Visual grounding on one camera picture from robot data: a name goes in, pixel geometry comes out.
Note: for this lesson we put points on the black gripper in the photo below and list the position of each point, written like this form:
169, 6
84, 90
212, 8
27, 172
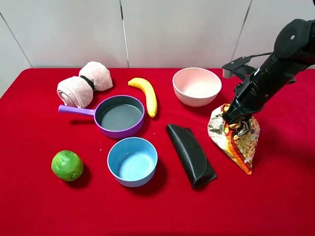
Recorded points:
259, 87

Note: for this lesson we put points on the orange snack bag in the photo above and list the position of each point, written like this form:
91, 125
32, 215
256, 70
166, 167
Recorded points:
238, 141

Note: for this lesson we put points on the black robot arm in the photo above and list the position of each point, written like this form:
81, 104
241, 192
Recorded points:
294, 51

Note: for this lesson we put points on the pink bowl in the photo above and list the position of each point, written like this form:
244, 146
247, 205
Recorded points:
195, 86

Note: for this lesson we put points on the black glasses case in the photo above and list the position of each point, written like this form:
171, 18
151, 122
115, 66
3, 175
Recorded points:
193, 158

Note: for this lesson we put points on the yellow banana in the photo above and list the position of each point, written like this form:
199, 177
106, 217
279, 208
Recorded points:
147, 88

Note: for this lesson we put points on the red tablecloth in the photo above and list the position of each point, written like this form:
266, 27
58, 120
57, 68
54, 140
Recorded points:
277, 199

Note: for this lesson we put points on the blue bowl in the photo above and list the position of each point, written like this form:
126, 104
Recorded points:
132, 161

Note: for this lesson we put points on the purple toy pan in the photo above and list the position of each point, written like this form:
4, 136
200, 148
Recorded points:
117, 117

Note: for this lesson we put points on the rolled pink towel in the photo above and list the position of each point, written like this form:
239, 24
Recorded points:
78, 91

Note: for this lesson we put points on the green citrus fruit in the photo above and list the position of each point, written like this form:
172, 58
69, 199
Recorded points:
67, 165

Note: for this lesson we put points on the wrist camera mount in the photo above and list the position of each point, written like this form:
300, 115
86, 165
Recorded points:
239, 68

